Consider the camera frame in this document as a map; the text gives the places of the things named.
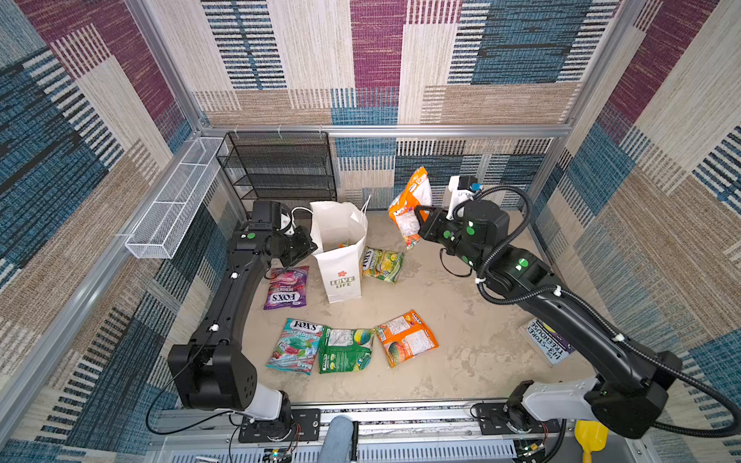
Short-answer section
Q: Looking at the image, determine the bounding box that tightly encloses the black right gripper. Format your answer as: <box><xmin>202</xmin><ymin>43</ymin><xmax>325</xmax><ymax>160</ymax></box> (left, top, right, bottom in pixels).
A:
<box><xmin>413</xmin><ymin>205</ymin><xmax>486</xmax><ymax>272</ymax></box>

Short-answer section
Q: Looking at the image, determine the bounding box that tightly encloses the purple Fox's candy bag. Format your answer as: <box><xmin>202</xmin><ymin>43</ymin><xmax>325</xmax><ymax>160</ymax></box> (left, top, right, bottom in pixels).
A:
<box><xmin>264</xmin><ymin>266</ymin><xmax>309</xmax><ymax>311</ymax></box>

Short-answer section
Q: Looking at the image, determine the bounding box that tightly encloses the white paper bag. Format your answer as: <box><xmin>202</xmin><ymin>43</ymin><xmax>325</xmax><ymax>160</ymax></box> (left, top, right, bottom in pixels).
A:
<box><xmin>291</xmin><ymin>202</ymin><xmax>369</xmax><ymax>304</ymax></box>

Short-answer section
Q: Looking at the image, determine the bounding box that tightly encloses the green-yellow snack bag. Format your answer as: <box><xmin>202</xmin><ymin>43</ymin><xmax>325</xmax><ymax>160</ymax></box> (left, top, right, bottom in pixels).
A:
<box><xmin>362</xmin><ymin>247</ymin><xmax>404</xmax><ymax>284</ymax></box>

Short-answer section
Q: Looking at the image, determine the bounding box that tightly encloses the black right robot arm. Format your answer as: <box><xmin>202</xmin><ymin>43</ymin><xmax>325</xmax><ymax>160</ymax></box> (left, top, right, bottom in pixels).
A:
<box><xmin>414</xmin><ymin>200</ymin><xmax>681</xmax><ymax>439</ymax></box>

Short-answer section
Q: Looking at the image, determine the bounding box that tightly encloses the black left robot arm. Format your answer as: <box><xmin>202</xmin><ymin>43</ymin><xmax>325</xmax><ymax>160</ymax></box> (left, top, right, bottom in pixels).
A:
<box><xmin>167</xmin><ymin>201</ymin><xmax>316</xmax><ymax>426</ymax></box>

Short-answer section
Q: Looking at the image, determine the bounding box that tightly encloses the teal pink Fox's candy bag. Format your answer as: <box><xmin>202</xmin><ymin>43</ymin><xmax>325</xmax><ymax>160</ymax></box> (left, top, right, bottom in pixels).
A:
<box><xmin>266</xmin><ymin>318</ymin><xmax>324</xmax><ymax>375</ymax></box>

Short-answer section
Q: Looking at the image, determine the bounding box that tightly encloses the green snack bag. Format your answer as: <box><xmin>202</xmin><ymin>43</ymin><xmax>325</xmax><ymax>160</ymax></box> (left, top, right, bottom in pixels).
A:
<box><xmin>318</xmin><ymin>326</ymin><xmax>374</xmax><ymax>374</ymax></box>

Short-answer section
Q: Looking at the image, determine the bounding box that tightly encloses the grey cylinder at front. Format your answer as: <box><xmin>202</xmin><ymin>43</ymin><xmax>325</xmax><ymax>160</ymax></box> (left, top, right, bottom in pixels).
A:
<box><xmin>318</xmin><ymin>416</ymin><xmax>355</xmax><ymax>463</ymax></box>

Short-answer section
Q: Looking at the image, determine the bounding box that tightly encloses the yellow plastic shovel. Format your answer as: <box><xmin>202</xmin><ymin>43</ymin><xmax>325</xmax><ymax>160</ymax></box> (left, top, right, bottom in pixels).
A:
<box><xmin>574</xmin><ymin>421</ymin><xmax>609</xmax><ymax>463</ymax></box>

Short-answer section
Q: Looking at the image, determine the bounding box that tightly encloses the black wire shelf rack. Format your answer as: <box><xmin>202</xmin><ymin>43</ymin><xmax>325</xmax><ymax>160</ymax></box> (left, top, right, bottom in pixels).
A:
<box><xmin>215</xmin><ymin>131</ymin><xmax>338</xmax><ymax>213</ymax></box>

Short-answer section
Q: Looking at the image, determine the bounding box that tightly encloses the white wire mesh basket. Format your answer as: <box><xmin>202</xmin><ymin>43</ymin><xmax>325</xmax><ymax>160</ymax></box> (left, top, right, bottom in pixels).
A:
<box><xmin>125</xmin><ymin>137</ymin><xmax>223</xmax><ymax>260</ymax></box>

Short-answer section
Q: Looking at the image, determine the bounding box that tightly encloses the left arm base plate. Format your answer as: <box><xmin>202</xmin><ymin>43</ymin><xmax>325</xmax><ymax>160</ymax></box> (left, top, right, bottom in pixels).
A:
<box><xmin>237</xmin><ymin>408</ymin><xmax>321</xmax><ymax>444</ymax></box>

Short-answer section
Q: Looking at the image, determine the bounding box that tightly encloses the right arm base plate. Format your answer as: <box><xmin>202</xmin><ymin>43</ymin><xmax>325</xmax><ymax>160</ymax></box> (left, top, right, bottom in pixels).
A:
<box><xmin>469</xmin><ymin>402</ymin><xmax>562</xmax><ymax>436</ymax></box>

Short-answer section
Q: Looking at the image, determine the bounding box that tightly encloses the black corrugated cable hose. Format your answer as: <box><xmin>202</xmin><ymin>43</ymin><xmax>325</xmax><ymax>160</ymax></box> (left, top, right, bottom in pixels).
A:
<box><xmin>439</xmin><ymin>184</ymin><xmax>741</xmax><ymax>439</ymax></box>

